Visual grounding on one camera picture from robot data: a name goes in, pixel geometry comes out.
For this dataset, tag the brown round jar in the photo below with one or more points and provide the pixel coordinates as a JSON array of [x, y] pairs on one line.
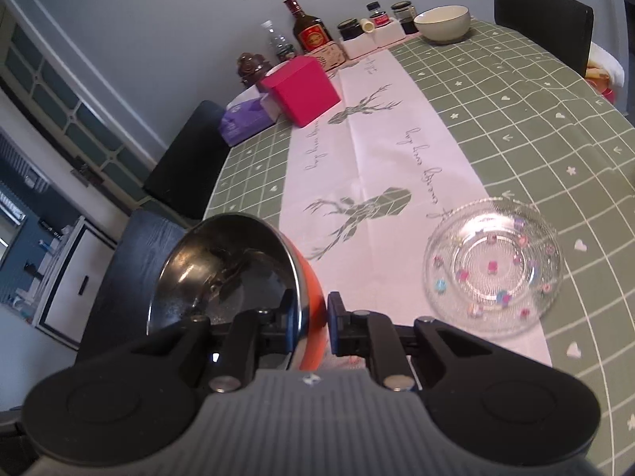
[[250, 67]]

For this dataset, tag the orange steel-lined bowl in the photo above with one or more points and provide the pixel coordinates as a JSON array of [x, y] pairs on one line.
[[223, 258]]

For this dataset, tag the pink box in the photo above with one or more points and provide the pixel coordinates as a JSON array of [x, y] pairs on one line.
[[302, 89]]

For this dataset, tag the white cabinet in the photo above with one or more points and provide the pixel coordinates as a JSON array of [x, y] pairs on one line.
[[74, 277]]

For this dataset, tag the cream ceramic bowl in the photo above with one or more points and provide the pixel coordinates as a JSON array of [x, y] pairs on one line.
[[441, 29]]

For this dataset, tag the clear glass bottle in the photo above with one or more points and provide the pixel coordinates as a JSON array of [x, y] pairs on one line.
[[278, 42]]

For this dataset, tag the glass panel door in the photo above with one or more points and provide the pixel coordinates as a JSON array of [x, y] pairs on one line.
[[59, 99]]

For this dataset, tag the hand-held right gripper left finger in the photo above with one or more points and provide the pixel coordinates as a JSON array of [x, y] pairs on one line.
[[243, 342]]

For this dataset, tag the black chair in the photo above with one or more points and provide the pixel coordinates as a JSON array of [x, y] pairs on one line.
[[129, 267], [540, 15], [188, 158]]

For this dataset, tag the purple tissue pack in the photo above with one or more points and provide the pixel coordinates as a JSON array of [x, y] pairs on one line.
[[243, 119]]

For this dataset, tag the beige patterned box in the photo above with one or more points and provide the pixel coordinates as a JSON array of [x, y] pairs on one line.
[[330, 57]]

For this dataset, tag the dark glass jar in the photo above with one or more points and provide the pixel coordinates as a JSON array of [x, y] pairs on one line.
[[403, 15], [350, 28]]

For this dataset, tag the white holder box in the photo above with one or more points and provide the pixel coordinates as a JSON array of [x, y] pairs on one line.
[[359, 45], [397, 34]]

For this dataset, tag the white deer-print table runner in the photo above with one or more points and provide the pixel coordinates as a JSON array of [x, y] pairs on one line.
[[377, 168]]

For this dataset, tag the glass plate with coloured dots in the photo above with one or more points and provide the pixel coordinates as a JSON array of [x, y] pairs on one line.
[[491, 267]]

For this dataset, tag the brown liquor bottle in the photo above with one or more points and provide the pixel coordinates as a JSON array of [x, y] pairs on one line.
[[312, 34]]

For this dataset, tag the small cream tube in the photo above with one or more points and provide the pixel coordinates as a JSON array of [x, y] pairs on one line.
[[367, 25]]

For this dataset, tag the small red-label bottle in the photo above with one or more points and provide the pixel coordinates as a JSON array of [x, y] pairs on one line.
[[379, 17]]

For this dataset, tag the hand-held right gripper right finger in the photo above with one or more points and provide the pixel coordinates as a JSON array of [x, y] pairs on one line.
[[333, 325]]

